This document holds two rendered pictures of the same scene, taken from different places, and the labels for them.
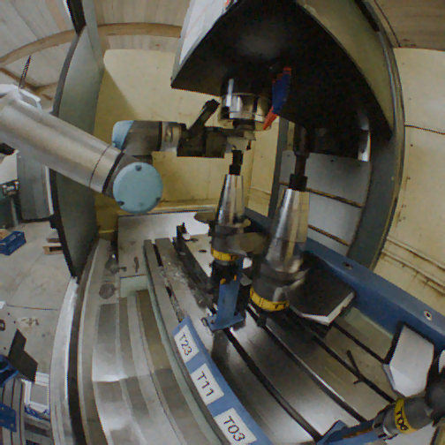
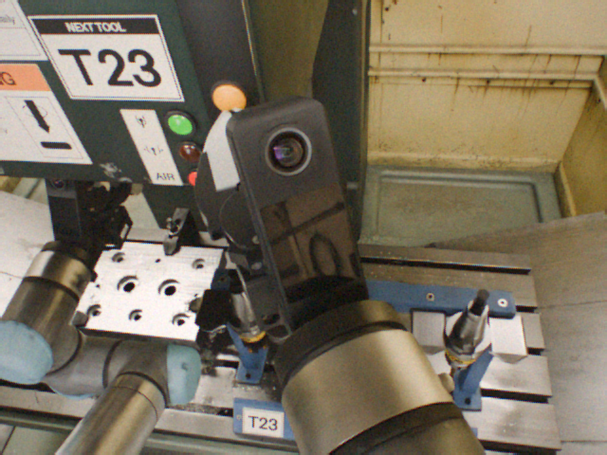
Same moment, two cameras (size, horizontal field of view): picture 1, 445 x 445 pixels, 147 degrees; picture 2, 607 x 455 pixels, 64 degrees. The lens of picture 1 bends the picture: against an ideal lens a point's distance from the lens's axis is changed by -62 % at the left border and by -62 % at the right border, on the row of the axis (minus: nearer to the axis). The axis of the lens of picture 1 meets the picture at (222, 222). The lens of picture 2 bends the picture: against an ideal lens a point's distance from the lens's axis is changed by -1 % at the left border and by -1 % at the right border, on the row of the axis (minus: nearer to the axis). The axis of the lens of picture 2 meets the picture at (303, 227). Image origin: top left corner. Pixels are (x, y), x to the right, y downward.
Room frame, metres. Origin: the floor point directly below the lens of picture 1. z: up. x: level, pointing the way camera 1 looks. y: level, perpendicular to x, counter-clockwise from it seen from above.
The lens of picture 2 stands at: (-0.10, 0.20, 1.87)
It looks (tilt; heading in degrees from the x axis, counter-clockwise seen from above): 50 degrees down; 314
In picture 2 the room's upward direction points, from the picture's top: 7 degrees counter-clockwise
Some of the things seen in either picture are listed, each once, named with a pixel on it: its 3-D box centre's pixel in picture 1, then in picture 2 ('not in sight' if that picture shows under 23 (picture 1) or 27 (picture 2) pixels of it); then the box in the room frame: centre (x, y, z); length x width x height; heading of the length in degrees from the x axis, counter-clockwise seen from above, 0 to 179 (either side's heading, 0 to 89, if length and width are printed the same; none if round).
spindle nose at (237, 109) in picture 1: (245, 107); not in sight; (0.51, -0.04, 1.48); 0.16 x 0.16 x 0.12
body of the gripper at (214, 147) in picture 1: (200, 140); (86, 231); (0.45, 0.07, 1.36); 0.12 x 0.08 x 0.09; 120
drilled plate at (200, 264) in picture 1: (219, 253); (151, 291); (0.59, 0.00, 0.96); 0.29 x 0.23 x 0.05; 30
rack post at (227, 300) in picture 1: (230, 282); (240, 328); (0.32, -0.03, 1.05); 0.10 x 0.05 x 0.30; 120
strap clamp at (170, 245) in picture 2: not in sight; (178, 237); (0.65, -0.14, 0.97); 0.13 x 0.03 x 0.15; 120
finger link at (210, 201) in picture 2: not in sight; (235, 197); (0.08, 0.07, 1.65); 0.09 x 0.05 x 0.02; 150
